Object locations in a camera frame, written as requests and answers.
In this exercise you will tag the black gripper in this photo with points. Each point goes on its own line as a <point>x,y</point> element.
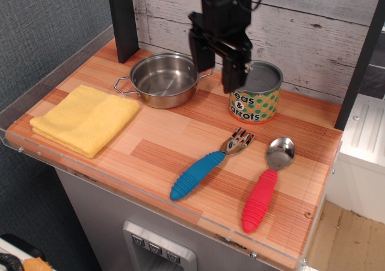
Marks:
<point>220,29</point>

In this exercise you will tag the peas and carrots toy can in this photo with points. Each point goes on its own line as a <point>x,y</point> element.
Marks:
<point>256,102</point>

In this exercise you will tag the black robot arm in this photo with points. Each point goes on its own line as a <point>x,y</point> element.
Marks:
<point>220,30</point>

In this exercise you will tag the small steel pot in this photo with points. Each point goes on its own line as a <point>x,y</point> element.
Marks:
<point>165,80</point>

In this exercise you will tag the folded yellow cloth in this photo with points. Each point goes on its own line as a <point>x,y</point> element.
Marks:
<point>86,120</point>

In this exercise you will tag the grey toy fridge cabinet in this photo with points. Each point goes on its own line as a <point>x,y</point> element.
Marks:
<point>102,208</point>

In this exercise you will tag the silver dispenser button panel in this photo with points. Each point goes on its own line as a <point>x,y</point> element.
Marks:
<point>151,251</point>

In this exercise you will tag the orange object bottom left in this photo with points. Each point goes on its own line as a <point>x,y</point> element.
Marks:
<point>36,264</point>

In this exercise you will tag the red handled spoon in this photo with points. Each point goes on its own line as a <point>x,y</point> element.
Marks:
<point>279,155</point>

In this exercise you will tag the blue handled fork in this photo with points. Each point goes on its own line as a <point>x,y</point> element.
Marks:
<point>193,176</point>

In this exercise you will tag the dark left upright post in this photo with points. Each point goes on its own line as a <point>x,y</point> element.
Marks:
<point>125,28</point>

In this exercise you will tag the dark upright post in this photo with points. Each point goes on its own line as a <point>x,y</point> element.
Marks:
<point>361,66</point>
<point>125,28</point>

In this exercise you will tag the dark right upright post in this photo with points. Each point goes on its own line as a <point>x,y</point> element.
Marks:
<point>361,66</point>

